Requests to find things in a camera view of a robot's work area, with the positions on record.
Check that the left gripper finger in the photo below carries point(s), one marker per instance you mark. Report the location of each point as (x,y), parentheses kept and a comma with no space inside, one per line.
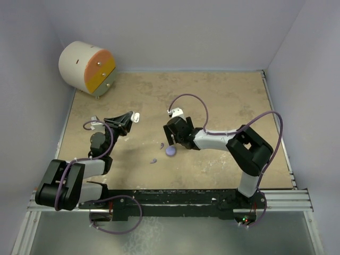
(116,122)
(128,128)

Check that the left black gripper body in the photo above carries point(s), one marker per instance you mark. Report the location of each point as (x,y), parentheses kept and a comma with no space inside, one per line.
(118,131)

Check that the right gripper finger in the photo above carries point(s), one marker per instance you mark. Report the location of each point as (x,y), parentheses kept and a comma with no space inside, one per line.
(180,140)
(168,134)

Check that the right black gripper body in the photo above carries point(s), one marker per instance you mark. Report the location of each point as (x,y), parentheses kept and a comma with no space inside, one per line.
(189,122)

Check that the white earbud charging case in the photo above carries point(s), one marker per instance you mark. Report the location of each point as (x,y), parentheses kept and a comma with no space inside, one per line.
(135,117)

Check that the purple earbud charging case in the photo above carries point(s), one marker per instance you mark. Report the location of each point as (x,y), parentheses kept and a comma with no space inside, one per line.
(170,151)

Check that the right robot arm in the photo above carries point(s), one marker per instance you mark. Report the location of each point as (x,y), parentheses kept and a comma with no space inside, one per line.
(249,150)

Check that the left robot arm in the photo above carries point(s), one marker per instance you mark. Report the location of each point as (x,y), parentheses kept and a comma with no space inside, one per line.
(62,186)

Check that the round drawer cabinet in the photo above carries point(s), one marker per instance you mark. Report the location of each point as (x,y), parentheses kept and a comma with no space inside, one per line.
(88,68)

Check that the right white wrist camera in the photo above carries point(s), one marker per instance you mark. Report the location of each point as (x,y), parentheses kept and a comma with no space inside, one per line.
(176,112)

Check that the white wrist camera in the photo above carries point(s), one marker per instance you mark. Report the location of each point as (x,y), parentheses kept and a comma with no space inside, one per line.
(176,112)
(95,125)

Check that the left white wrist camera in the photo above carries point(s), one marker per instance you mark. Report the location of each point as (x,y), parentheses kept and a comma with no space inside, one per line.
(95,125)

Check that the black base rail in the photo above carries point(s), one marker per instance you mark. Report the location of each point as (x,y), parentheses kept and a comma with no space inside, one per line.
(224,204)

